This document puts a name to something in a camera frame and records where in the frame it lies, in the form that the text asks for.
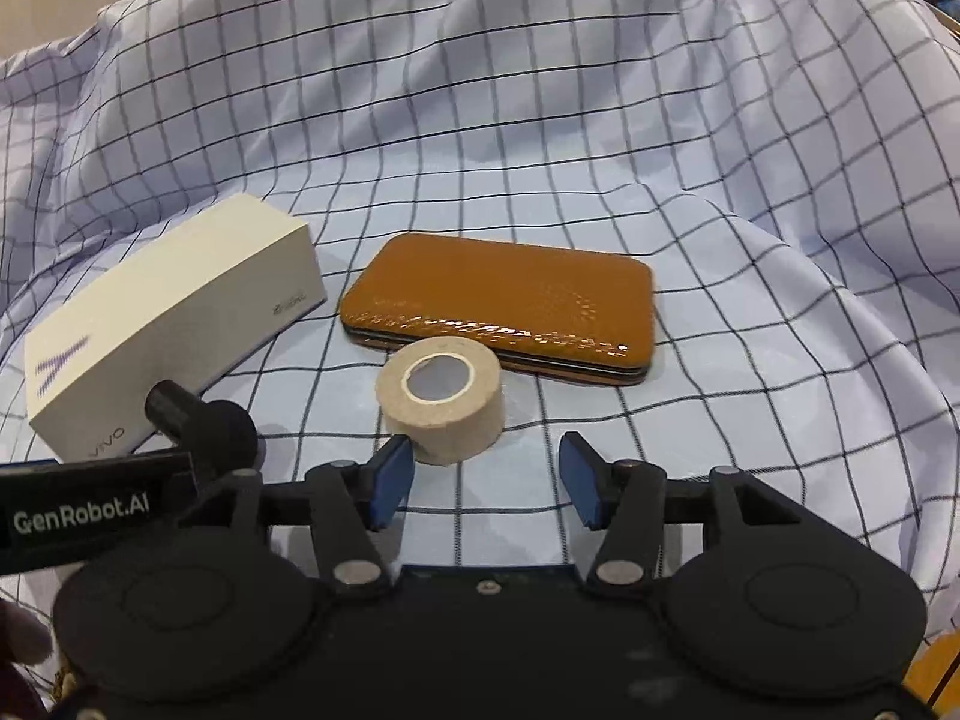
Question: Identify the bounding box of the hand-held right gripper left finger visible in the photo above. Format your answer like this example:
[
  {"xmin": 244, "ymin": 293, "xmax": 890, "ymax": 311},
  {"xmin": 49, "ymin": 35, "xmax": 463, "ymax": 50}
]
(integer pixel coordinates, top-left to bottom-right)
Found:
[{"xmin": 178, "ymin": 435, "xmax": 416, "ymax": 595}]

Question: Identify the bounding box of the white cardboard box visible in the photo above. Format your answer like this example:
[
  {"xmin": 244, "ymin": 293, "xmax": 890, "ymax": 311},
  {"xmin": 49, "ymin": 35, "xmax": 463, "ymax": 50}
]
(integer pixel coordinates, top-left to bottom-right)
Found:
[{"xmin": 25, "ymin": 193, "xmax": 329, "ymax": 462}]

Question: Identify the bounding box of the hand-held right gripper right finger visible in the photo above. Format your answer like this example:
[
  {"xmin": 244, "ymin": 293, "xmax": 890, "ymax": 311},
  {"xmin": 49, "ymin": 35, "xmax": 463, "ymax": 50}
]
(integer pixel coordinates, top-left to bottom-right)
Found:
[{"xmin": 560, "ymin": 433, "xmax": 805, "ymax": 592}]

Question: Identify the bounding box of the white checked bed sheet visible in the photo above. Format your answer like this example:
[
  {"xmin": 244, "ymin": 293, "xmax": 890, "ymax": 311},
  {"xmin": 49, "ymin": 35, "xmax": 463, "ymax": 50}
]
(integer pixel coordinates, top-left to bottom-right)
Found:
[{"xmin": 0, "ymin": 0, "xmax": 960, "ymax": 720}]

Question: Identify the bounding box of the brown leather case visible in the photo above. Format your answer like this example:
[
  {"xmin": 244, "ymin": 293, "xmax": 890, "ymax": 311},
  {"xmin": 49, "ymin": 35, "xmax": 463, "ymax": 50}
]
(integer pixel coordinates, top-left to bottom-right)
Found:
[{"xmin": 337, "ymin": 234, "xmax": 655, "ymax": 388}]

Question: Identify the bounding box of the beige tape roll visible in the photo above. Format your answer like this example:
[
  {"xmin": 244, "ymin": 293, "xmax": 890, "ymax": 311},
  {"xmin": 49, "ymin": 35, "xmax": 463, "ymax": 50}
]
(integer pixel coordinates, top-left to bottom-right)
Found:
[{"xmin": 375, "ymin": 340, "xmax": 502, "ymax": 466}]

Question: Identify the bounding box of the small black bottle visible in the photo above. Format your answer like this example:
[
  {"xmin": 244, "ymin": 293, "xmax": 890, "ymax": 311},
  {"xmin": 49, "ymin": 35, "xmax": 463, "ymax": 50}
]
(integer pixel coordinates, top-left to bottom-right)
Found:
[{"xmin": 145, "ymin": 379, "xmax": 261, "ymax": 485}]

